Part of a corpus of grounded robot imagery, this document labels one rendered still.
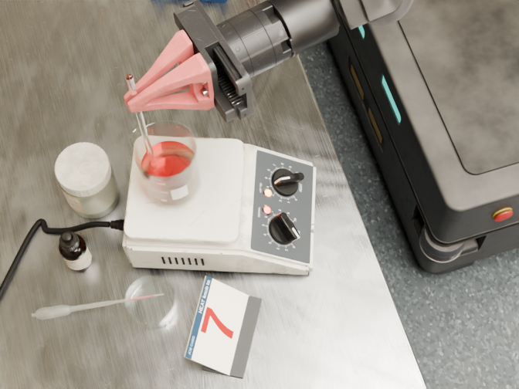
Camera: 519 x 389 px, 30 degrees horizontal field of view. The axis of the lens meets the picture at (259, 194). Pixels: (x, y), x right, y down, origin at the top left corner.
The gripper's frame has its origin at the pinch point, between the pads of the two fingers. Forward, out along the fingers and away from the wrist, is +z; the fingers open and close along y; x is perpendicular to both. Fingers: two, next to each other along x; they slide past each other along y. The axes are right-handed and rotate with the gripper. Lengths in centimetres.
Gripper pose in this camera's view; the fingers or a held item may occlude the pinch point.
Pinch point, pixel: (134, 100)
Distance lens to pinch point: 87.2
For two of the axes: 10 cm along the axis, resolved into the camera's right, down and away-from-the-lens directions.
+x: 0.3, 4.2, 9.1
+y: 5.0, 7.8, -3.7
